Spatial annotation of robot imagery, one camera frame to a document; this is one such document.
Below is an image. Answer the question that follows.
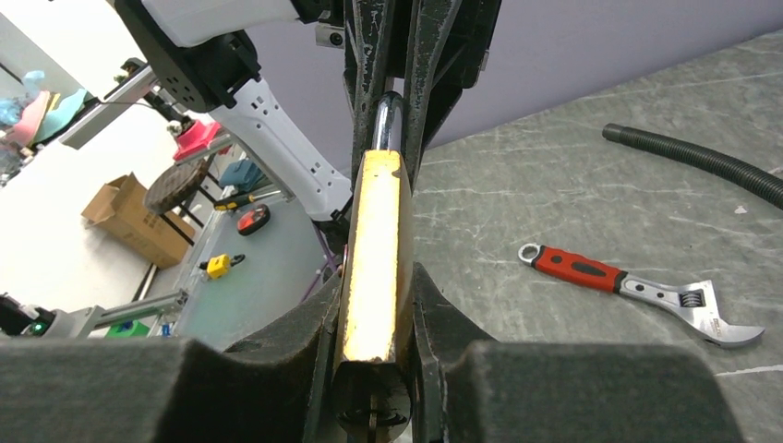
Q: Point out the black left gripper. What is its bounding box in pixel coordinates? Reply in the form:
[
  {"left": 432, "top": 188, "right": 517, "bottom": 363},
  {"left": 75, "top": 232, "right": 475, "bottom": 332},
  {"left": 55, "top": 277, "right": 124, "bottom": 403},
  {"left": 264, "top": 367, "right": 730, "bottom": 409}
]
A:
[{"left": 294, "top": 0, "right": 500, "bottom": 188}]

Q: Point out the brass padlock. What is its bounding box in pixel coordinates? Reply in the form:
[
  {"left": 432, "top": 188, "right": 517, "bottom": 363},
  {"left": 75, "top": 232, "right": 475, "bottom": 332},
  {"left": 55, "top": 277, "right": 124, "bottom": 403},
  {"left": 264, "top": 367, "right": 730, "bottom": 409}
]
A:
[{"left": 332, "top": 91, "right": 413, "bottom": 442}]

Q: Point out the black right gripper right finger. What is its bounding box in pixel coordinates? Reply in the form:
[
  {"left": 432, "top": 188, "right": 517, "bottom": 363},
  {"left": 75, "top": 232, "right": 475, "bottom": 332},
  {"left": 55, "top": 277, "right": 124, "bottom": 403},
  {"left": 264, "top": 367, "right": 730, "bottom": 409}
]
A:
[{"left": 412, "top": 264, "right": 743, "bottom": 442}]

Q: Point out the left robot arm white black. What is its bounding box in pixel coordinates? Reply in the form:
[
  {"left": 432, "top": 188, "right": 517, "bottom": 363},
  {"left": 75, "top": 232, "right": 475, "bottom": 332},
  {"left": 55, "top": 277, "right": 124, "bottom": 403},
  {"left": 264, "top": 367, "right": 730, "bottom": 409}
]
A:
[{"left": 113, "top": 0, "right": 500, "bottom": 222}]

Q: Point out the black corrugated hose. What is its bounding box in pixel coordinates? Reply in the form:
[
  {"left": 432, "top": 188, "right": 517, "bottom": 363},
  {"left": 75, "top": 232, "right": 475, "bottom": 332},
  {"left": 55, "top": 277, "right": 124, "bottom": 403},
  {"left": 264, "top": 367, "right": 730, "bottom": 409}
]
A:
[{"left": 601, "top": 123, "right": 783, "bottom": 211}]

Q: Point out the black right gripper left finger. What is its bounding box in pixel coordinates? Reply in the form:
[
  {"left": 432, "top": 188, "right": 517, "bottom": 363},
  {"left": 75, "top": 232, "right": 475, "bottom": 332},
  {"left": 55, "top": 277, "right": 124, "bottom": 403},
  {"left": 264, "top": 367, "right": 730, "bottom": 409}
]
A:
[{"left": 1, "top": 278, "right": 340, "bottom": 442}]

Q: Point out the red handled adjustable wrench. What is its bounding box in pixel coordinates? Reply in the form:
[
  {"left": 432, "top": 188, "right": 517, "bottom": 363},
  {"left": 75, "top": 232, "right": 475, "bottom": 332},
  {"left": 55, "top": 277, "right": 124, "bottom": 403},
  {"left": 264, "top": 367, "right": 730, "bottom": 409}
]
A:
[{"left": 517, "top": 243, "right": 765, "bottom": 348}]

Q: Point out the cardboard box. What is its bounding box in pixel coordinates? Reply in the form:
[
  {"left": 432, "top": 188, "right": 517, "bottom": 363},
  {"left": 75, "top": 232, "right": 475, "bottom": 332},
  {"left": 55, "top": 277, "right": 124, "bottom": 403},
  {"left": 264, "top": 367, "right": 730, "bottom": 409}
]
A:
[{"left": 81, "top": 174, "right": 196, "bottom": 269}]

